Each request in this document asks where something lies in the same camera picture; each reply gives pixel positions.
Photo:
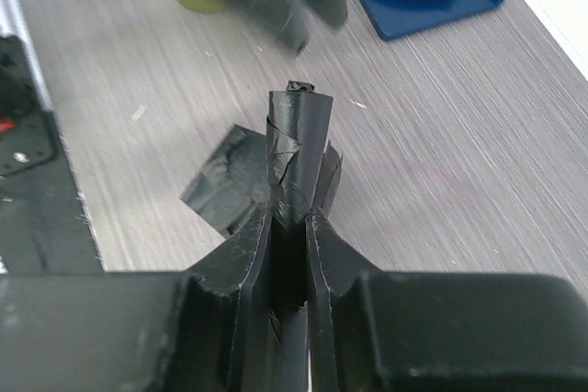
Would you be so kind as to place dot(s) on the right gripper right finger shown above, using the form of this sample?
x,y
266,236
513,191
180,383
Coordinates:
x,y
375,330

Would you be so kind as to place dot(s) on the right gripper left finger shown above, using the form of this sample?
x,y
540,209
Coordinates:
x,y
136,331

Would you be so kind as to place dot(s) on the black trash bag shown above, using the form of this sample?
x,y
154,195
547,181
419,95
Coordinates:
x,y
290,169

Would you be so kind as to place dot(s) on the blue tray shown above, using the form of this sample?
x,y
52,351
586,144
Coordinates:
x,y
394,19

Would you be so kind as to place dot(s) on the aluminium rail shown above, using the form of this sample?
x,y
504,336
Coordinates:
x,y
13,23

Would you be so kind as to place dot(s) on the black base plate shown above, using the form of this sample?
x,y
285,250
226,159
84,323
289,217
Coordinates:
x,y
43,225

